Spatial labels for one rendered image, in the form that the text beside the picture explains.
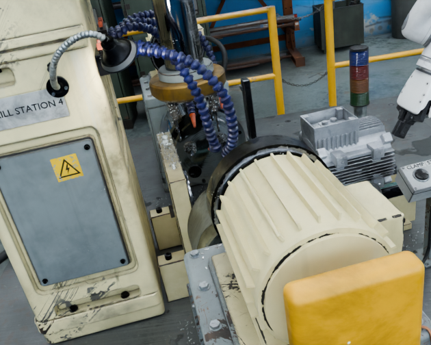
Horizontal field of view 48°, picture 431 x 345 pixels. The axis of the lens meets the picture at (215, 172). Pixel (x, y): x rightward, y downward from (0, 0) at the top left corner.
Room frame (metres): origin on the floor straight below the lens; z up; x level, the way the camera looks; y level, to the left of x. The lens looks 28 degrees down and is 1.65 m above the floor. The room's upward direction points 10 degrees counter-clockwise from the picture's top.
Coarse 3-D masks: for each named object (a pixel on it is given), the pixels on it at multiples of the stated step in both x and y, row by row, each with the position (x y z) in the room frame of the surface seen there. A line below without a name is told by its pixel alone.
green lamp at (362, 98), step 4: (368, 92) 1.45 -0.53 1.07; (352, 96) 1.46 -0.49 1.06; (356, 96) 1.45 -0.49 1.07; (360, 96) 1.44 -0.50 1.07; (364, 96) 1.44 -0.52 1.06; (368, 96) 1.45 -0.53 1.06; (352, 100) 1.46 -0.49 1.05; (356, 100) 1.45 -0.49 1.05; (360, 100) 1.44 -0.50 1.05; (364, 100) 1.44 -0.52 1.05; (368, 100) 1.45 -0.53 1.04; (352, 104) 1.46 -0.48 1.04; (356, 104) 1.45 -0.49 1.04; (360, 104) 1.44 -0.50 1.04; (364, 104) 1.44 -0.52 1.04
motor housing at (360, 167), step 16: (368, 128) 1.13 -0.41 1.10; (352, 144) 1.10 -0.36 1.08; (384, 144) 1.10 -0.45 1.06; (352, 160) 1.06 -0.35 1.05; (368, 160) 1.06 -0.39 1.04; (384, 160) 1.08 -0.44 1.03; (336, 176) 1.06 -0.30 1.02; (352, 176) 1.06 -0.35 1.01; (368, 176) 1.06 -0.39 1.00; (384, 176) 1.07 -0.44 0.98
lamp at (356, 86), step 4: (352, 80) 1.46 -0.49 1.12; (356, 80) 1.45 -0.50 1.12; (360, 80) 1.44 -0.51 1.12; (364, 80) 1.44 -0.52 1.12; (368, 80) 1.46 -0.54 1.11; (352, 84) 1.46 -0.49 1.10; (356, 84) 1.45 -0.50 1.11; (360, 84) 1.44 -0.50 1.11; (364, 84) 1.44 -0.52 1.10; (368, 84) 1.45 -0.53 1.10; (352, 88) 1.46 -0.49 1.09; (356, 88) 1.45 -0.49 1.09; (360, 88) 1.44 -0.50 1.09; (364, 88) 1.44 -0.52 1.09; (368, 88) 1.45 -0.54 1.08; (352, 92) 1.46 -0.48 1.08; (356, 92) 1.45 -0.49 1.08; (360, 92) 1.44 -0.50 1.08; (364, 92) 1.44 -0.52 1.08
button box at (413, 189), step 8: (400, 168) 0.94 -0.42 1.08; (408, 168) 0.93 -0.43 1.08; (416, 168) 0.93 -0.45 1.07; (424, 168) 0.93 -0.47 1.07; (400, 176) 0.93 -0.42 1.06; (408, 176) 0.92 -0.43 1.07; (400, 184) 0.93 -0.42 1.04; (408, 184) 0.90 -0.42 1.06; (416, 184) 0.89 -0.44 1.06; (424, 184) 0.89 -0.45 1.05; (408, 192) 0.90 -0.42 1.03; (416, 192) 0.88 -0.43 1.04; (424, 192) 0.89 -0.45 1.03; (408, 200) 0.90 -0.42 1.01; (416, 200) 0.90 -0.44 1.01
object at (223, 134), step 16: (208, 112) 1.32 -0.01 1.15; (160, 128) 1.45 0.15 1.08; (192, 128) 1.31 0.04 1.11; (224, 128) 1.32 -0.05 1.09; (240, 128) 1.33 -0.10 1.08; (176, 144) 1.30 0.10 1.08; (192, 144) 1.28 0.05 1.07; (208, 144) 1.31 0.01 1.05; (224, 144) 1.27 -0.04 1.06; (192, 160) 1.31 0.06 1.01; (208, 160) 1.31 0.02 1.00; (192, 176) 1.30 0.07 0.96; (208, 176) 1.31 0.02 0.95
